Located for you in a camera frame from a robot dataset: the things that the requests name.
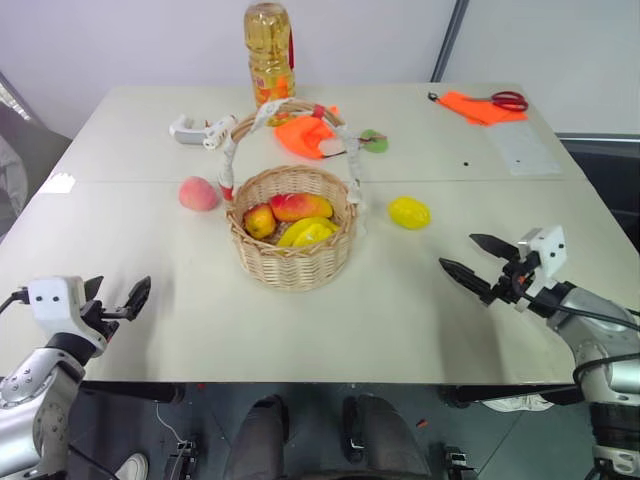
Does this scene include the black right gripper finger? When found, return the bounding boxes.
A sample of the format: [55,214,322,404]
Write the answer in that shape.
[438,257,495,306]
[468,232,519,262]

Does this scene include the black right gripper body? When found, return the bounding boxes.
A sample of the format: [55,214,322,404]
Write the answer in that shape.
[491,251,543,305]

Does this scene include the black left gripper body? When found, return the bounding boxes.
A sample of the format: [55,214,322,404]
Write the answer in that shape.
[79,298,129,357]

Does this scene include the yellow banana in basket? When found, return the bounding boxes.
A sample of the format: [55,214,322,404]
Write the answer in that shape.
[275,215,342,250]

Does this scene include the yellow lemon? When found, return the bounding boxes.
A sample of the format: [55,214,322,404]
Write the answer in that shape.
[387,195,433,231]

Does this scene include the clear plastic bag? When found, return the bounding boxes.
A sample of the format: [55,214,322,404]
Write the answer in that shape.
[491,121,565,177]

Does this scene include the pink peach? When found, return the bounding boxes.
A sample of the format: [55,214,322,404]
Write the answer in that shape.
[178,175,220,214]

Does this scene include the white shoe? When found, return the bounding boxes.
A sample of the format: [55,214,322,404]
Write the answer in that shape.
[115,451,150,480]
[481,394,554,413]

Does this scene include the dark cabinet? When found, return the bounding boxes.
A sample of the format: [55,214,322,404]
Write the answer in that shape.
[556,131,640,232]

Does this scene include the small red yellow mango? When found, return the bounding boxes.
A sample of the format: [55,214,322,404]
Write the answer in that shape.
[242,203,278,239]

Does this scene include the green round toy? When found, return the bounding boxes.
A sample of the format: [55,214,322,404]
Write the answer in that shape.
[357,128,391,156]

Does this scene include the white plastic hook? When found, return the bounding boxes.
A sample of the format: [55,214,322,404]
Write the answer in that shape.
[168,113,207,147]

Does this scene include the long red yellow mango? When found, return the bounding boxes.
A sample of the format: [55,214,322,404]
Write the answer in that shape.
[269,192,334,223]

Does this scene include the grey metal pole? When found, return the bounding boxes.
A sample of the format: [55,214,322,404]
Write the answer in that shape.
[429,0,477,84]

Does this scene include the crumpled orange cloth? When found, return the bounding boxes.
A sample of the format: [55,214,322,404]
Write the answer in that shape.
[273,102,342,162]

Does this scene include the cooking oil bottle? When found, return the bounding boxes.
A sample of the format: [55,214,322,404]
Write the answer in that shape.
[242,0,298,127]

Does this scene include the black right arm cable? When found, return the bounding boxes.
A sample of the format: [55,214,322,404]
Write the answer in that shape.
[519,293,640,387]

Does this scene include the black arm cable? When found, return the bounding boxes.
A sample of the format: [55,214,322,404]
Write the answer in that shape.
[519,293,640,387]
[0,286,31,315]

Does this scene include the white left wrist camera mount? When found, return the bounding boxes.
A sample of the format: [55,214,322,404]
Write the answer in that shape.
[27,275,109,347]

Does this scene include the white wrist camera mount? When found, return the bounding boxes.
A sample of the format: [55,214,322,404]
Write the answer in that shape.
[27,275,109,347]
[514,224,567,314]

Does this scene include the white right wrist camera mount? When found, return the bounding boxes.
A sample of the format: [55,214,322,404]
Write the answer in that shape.
[514,224,567,314]

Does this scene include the black table frame bar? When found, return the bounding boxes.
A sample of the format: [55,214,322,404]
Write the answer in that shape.
[79,382,187,405]
[438,384,587,405]

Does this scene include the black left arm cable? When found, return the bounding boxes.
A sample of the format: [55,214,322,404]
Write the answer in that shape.
[0,286,31,315]

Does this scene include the thin white floor cable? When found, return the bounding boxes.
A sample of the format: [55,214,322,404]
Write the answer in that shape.
[154,401,187,447]

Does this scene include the red handled scissors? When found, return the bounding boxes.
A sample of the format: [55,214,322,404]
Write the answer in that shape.
[464,90,530,113]

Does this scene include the wicker basket with handle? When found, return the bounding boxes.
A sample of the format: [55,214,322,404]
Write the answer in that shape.
[216,98,372,293]

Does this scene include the white perforated plastic bracket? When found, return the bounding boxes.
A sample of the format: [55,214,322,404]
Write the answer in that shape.
[201,113,239,152]

